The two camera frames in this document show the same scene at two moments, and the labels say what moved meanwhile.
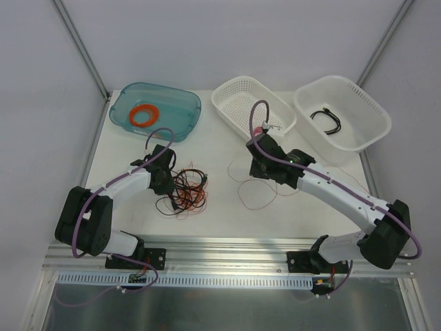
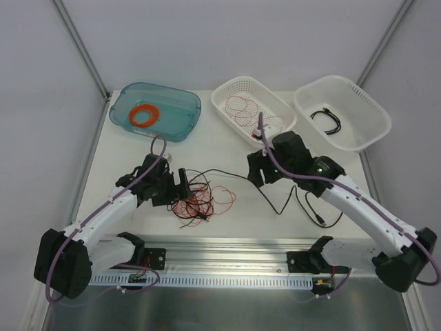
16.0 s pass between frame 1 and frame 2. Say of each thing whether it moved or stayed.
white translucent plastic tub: stayed
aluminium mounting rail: stayed
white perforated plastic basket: stayed
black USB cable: moved
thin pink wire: moved
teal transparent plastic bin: stayed
